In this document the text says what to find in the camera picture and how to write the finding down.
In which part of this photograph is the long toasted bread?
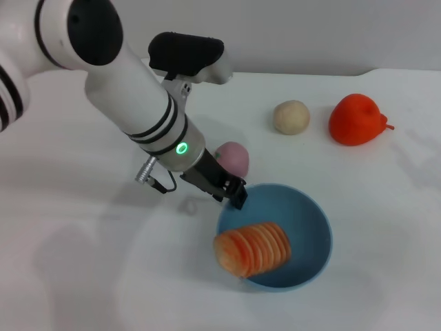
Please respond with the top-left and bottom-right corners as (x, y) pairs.
(213, 222), (291, 279)

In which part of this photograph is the blue bowl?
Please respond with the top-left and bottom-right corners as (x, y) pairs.
(216, 183), (334, 293)

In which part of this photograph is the left arm cable with connector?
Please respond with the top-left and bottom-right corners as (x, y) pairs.
(134, 155), (178, 194)

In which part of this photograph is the pink toy peach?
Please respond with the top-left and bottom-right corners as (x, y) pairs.
(214, 141), (249, 179)

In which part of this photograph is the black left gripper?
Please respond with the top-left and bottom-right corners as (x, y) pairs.
(178, 148), (249, 211)

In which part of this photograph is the beige round bun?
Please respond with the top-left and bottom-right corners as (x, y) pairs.
(273, 99), (311, 135)

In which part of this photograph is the red pepper toy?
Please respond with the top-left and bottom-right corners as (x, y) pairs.
(328, 92), (396, 148)

